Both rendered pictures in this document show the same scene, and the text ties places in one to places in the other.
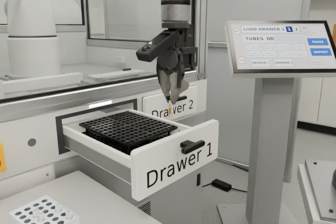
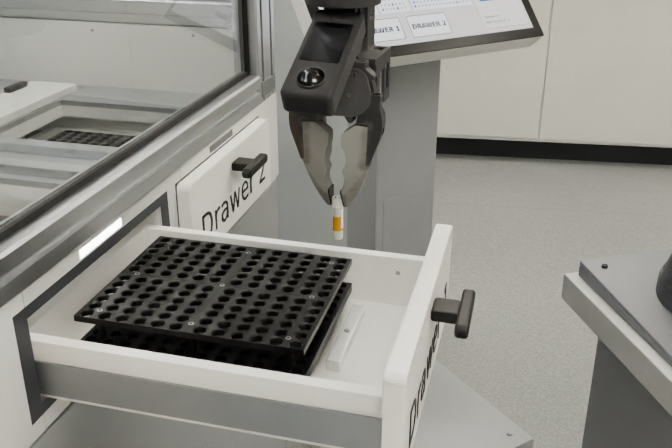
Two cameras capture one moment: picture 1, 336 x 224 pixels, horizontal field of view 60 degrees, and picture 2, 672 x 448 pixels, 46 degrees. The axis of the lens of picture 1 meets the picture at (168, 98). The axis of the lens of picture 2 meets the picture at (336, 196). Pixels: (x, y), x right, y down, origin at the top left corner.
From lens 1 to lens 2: 0.38 m
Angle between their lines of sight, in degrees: 29
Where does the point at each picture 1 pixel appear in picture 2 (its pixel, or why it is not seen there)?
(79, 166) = (76, 434)
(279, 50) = not seen: outside the picture
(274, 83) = (402, 75)
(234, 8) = not seen: outside the picture
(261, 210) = not seen: hidden behind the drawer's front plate
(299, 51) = not seen: outside the picture
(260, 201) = not seen: hidden behind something
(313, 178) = (625, 302)
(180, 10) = not seen: outside the picture
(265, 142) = (390, 219)
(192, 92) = (262, 138)
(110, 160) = (275, 405)
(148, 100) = (194, 189)
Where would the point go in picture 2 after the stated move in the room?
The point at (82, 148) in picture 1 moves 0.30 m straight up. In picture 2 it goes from (140, 390) to (101, 48)
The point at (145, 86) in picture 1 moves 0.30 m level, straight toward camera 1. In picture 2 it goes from (179, 152) to (309, 243)
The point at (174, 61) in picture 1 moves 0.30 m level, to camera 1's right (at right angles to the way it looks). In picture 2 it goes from (360, 97) to (595, 61)
